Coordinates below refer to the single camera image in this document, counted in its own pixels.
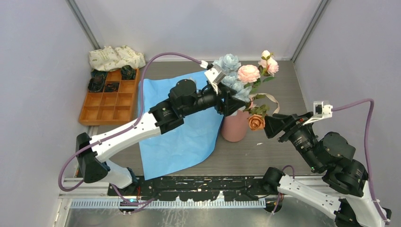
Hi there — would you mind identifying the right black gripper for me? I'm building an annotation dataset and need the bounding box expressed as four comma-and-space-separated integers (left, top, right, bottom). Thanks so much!
256, 109, 321, 169

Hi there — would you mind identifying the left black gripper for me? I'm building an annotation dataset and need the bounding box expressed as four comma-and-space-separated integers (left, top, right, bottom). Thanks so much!
181, 83, 245, 117

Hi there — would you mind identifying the orange rose stem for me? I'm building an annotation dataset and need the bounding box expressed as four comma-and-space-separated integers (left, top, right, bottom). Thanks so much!
244, 93, 270, 131

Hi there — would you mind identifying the beige ribbon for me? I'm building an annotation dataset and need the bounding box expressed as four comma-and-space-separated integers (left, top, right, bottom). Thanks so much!
254, 93, 280, 114

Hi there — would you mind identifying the pink peony flower stem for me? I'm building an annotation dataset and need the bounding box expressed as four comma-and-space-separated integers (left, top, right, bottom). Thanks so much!
237, 50, 279, 92

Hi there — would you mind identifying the light blue flower stem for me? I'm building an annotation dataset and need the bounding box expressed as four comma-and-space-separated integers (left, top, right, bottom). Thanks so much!
212, 53, 251, 102

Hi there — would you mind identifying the flower bouquet blue paper wrap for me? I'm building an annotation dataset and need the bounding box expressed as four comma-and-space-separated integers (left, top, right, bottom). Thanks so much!
139, 71, 223, 180

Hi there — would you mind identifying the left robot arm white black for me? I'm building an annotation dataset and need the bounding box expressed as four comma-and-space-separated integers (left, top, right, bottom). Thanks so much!
77, 79, 246, 195

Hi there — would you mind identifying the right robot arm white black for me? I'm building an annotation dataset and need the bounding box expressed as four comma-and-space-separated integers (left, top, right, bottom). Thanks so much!
261, 112, 392, 227

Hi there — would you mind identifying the pink cylindrical vase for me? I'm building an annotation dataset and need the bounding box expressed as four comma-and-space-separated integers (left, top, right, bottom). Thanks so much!
220, 110, 249, 142

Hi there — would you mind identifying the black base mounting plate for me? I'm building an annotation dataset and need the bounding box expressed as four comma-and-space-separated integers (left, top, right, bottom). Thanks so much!
120, 175, 277, 202

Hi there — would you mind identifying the dark rolled sock top right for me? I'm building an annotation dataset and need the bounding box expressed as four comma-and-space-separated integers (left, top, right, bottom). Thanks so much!
121, 65, 137, 80

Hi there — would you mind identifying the dark rolled sock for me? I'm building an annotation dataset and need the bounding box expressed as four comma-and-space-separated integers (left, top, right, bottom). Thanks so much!
104, 82, 120, 93
121, 65, 137, 80
88, 76, 105, 93

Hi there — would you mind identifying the dark rolled sock middle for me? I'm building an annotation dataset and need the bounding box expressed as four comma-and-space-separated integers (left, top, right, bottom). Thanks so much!
104, 82, 120, 93

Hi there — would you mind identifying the orange compartment tray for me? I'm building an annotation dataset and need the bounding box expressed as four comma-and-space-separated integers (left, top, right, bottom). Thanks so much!
78, 69, 141, 126

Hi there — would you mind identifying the cream patterned cloth bag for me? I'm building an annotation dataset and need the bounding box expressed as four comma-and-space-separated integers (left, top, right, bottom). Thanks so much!
88, 45, 146, 72

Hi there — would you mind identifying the dark rolled sock left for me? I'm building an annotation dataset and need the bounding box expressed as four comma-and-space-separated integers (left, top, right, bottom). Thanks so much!
88, 76, 105, 93

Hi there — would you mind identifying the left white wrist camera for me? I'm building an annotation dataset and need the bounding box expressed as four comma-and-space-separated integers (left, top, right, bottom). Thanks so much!
200, 61, 225, 95

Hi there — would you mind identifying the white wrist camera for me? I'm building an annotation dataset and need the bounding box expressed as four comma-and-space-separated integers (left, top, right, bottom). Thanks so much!
200, 61, 225, 95
303, 100, 333, 125

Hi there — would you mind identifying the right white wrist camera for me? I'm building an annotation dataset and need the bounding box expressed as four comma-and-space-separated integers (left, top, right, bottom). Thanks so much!
303, 100, 333, 125

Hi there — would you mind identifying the aluminium rail frame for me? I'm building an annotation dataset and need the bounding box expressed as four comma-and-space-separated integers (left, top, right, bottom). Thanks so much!
59, 125, 344, 227

